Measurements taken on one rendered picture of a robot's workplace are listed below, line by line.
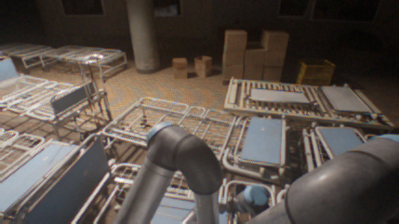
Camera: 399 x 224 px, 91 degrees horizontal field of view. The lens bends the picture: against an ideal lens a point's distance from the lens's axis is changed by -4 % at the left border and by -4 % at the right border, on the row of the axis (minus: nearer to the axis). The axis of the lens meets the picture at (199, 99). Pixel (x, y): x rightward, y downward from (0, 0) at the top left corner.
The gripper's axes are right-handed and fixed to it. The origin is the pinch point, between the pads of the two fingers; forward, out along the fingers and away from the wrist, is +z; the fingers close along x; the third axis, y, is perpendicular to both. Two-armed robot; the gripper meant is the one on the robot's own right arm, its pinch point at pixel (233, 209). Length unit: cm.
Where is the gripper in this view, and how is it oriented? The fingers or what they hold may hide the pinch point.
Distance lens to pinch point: 124.1
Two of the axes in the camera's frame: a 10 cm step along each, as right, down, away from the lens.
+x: 9.8, 0.2, 1.9
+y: 1.0, 7.9, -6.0
